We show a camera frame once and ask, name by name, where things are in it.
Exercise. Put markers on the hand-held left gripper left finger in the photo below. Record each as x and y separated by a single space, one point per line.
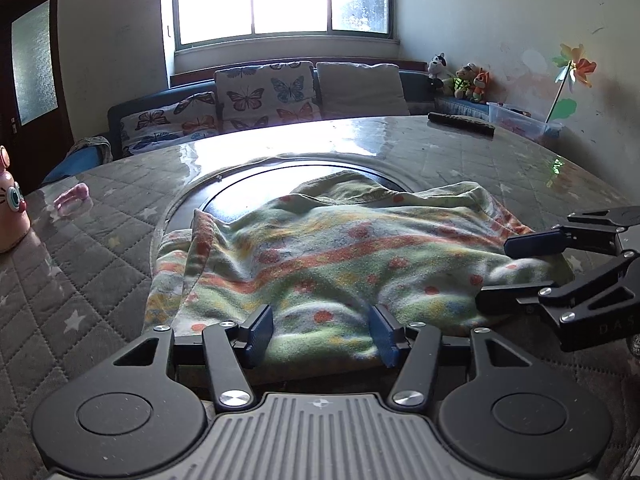
260 332

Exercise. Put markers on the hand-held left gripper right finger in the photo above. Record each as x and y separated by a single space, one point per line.
385 336

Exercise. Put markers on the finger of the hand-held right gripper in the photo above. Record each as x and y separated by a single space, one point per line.
535 245
505 297

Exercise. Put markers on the colourful patterned fleece garment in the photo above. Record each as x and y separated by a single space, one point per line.
325 260

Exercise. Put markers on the clear plastic storage box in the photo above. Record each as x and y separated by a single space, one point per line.
520 122

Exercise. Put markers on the black remote control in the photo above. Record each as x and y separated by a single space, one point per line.
460 122

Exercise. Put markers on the dark glass turntable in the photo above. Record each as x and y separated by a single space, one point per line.
260 187

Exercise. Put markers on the orange plush fox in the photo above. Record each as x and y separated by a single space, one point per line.
481 85

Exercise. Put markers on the plush bear in yellow vest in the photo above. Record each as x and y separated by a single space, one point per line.
465 82

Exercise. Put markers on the colourful pinwheel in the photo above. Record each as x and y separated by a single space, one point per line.
575 67

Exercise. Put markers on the blue sofa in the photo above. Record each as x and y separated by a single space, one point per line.
425 95

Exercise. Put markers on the black and white plush dog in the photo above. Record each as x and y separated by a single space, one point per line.
439 71

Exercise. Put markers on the long butterfly print cushion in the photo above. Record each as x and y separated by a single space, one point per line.
165 122

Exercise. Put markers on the pink hair band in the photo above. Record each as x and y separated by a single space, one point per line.
72 197

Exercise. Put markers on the plain beige cushion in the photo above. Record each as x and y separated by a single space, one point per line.
362 90

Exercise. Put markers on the square butterfly print cushion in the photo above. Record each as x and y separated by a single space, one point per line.
265 95

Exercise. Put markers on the grey crumpled cloth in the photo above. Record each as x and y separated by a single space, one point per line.
94 147

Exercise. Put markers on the pink cartoon kettle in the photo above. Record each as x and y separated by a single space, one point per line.
11 205

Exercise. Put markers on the window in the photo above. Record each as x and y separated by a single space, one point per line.
280 0

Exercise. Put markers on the wooden door with frosted glass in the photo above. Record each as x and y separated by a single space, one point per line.
32 75

